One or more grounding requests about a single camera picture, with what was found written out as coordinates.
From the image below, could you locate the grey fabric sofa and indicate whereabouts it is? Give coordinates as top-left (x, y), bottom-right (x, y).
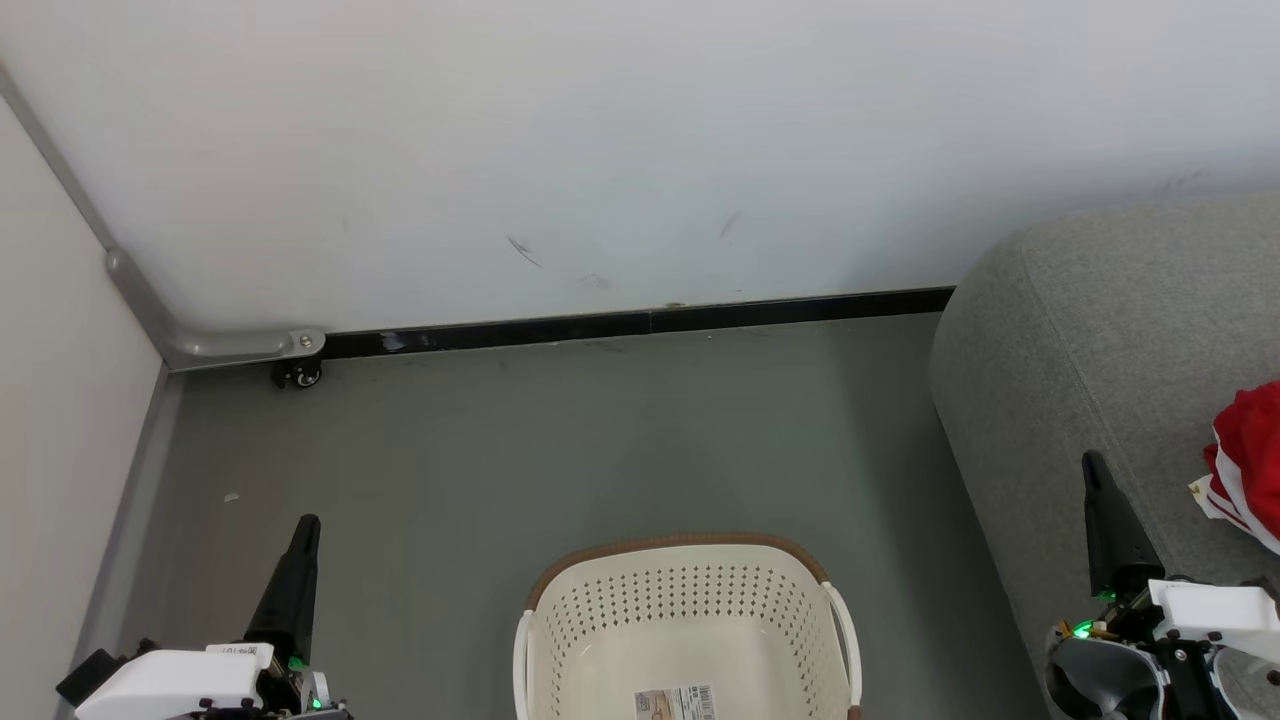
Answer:
top-left (928, 190), bottom-right (1280, 720)

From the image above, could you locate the grey metal frame leg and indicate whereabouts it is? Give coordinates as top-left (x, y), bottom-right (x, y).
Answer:
top-left (0, 60), bottom-right (327, 372)

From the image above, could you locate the paper label with barcode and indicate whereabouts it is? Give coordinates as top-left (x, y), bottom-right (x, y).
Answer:
top-left (633, 685), bottom-right (717, 720)

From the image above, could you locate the black skirting board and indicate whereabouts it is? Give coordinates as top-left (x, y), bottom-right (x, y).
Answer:
top-left (325, 287), bottom-right (956, 361)

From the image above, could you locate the red garment with white trim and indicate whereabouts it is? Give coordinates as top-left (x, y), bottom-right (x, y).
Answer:
top-left (1203, 380), bottom-right (1280, 556)

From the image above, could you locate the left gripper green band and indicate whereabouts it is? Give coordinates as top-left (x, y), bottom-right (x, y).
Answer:
top-left (245, 516), bottom-right (348, 720)

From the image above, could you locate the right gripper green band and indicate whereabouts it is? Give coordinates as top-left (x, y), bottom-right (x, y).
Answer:
top-left (1075, 451), bottom-right (1216, 720)

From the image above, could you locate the cream perforated laundry basket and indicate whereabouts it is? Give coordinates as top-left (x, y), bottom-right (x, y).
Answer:
top-left (513, 533), bottom-right (863, 720)

